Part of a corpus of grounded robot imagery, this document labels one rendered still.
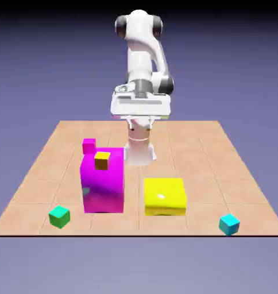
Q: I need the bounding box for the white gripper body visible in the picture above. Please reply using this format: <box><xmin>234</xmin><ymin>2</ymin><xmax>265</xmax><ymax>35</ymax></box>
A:
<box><xmin>110</xmin><ymin>91</ymin><xmax>172</xmax><ymax>121</ymax></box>

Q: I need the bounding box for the small orange cube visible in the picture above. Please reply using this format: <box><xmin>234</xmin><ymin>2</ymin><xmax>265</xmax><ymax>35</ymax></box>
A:
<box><xmin>94</xmin><ymin>151</ymin><xmax>111</xmax><ymax>171</ymax></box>

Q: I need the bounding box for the small magenta cube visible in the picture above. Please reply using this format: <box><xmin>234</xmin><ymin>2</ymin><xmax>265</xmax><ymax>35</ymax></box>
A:
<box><xmin>82</xmin><ymin>138</ymin><xmax>97</xmax><ymax>155</ymax></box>

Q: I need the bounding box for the small green cube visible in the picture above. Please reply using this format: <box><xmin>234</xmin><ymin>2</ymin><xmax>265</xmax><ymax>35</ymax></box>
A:
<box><xmin>48</xmin><ymin>205</ymin><xmax>71</xmax><ymax>230</ymax></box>

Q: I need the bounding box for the small cyan cube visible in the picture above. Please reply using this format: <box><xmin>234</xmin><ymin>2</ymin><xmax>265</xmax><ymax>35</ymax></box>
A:
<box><xmin>218</xmin><ymin>213</ymin><xmax>241</xmax><ymax>237</ymax></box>

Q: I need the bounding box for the large magenta box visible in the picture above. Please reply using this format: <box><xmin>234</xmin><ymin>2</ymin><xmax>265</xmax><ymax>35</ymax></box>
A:
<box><xmin>79</xmin><ymin>146</ymin><xmax>125</xmax><ymax>214</ymax></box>

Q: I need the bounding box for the large yellow box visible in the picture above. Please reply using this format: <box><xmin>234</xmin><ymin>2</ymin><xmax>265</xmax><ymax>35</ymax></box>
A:
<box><xmin>144</xmin><ymin>177</ymin><xmax>187</xmax><ymax>216</ymax></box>

